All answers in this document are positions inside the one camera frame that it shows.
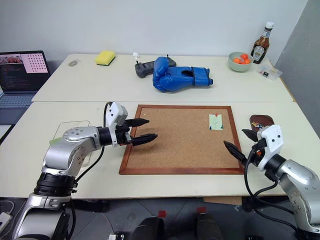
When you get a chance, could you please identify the yellow sponge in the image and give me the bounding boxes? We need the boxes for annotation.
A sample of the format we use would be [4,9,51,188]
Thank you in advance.
[94,50,117,67]

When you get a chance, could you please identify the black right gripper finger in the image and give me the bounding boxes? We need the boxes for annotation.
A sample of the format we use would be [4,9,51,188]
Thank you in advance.
[241,128,259,144]
[222,140,249,168]

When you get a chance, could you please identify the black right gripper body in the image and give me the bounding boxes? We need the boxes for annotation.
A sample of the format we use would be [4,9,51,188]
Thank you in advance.
[249,138,267,167]

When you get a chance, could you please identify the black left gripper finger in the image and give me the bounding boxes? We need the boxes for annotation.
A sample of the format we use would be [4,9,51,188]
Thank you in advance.
[130,133,159,147]
[124,118,150,128]

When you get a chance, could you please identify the clear plastic bag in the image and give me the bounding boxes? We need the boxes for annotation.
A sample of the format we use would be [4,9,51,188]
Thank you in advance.
[258,63,284,82]

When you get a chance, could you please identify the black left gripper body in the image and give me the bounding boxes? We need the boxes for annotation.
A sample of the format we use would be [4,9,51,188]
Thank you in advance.
[115,123,133,146]

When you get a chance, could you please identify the ketchup bottle white cap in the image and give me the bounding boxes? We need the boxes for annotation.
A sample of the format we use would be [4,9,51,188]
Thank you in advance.
[250,21,275,65]

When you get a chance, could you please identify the light green paper note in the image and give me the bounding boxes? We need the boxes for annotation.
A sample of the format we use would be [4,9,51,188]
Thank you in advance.
[208,114,224,131]

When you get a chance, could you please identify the grey partition panel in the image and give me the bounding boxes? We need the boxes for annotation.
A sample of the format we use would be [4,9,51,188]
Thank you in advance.
[274,0,320,140]

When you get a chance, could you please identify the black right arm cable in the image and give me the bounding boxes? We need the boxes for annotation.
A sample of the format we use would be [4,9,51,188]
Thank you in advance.
[243,143,301,233]

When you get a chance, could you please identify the dark rounded shape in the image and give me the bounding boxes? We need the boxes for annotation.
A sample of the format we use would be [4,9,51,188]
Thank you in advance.
[195,212,224,240]
[131,216,166,240]

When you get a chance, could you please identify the brown cardboard piece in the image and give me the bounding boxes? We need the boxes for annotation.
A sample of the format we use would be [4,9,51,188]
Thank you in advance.
[202,196,243,206]

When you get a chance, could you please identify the wood-framed cork board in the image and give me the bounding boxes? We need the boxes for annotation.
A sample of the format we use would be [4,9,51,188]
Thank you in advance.
[118,104,246,176]

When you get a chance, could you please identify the open grey laptop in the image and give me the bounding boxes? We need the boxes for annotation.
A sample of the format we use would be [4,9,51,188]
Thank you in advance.
[0,50,52,126]

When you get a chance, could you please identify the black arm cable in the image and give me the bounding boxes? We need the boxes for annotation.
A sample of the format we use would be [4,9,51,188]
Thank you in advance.
[67,101,113,183]
[243,143,301,233]

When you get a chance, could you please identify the brown wooden pin tray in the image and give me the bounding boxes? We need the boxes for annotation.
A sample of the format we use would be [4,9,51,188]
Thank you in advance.
[249,114,276,133]

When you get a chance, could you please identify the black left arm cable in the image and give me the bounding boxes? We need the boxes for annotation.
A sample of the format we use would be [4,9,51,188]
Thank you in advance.
[67,101,113,183]

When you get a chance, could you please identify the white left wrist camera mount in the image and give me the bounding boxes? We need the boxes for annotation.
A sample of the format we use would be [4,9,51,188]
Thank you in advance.
[104,101,129,148]

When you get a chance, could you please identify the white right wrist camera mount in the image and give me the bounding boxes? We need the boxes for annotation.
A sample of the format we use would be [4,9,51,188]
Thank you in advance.
[256,124,285,172]

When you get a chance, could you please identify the blue boxing glove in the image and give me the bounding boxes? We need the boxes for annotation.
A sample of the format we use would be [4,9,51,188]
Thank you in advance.
[152,56,210,81]
[152,74,214,93]

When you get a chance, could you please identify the pale green bowl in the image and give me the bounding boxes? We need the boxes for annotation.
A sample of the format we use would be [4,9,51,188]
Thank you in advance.
[227,51,254,73]

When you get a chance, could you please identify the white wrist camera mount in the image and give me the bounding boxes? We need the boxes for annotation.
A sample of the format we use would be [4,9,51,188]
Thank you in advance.
[256,124,285,172]
[104,101,129,148]

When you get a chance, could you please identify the clear acrylic tray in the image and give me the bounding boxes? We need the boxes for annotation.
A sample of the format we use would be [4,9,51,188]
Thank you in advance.
[49,120,92,169]

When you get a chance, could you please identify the white power adapter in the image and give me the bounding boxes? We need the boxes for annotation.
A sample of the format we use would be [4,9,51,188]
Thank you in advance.
[0,211,13,233]

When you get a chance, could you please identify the grey game controller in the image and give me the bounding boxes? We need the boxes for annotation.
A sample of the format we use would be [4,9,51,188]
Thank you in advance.
[134,53,177,79]

